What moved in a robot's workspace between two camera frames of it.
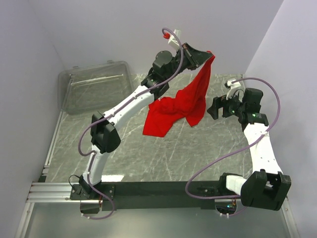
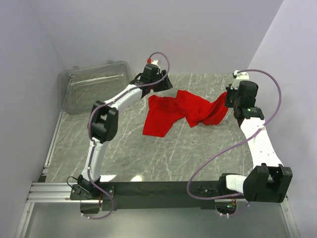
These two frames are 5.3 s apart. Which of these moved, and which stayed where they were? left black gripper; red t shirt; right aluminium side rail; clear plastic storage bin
Moved: left black gripper; red t shirt
Stayed: clear plastic storage bin; right aluminium side rail
